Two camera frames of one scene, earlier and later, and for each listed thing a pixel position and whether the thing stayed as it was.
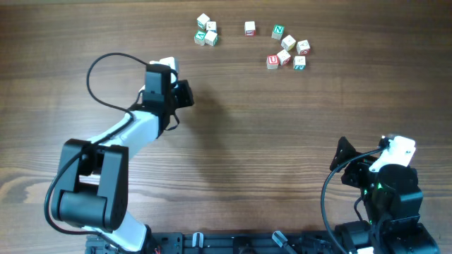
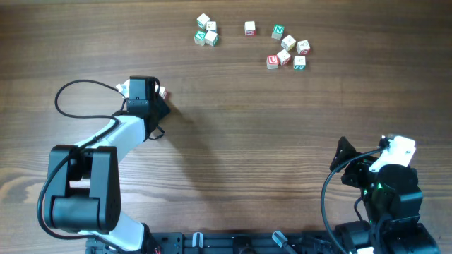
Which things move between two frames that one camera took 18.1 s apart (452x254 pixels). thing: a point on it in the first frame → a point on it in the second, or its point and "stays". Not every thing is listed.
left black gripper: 183,93 → 161,109
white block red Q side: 303,47 stays
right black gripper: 354,173 stays
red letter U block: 272,61 stays
